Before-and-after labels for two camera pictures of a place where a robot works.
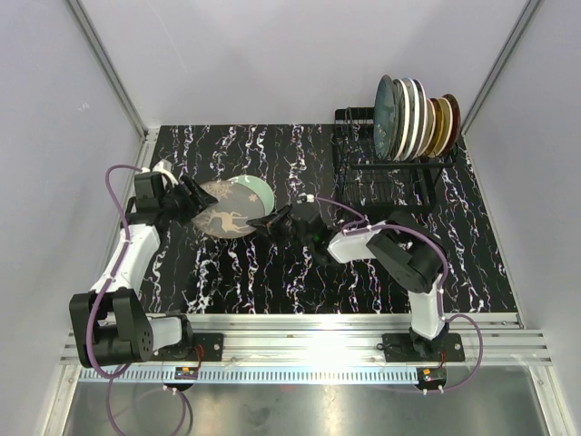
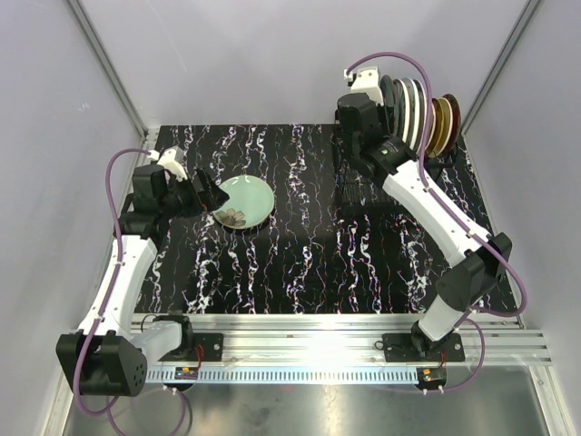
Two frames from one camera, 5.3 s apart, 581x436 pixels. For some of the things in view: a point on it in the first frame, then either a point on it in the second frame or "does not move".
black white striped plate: [401, 117] does not move
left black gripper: [200, 199] does not move
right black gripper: [273, 221] -> [382, 115]
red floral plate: [456, 123] does not move
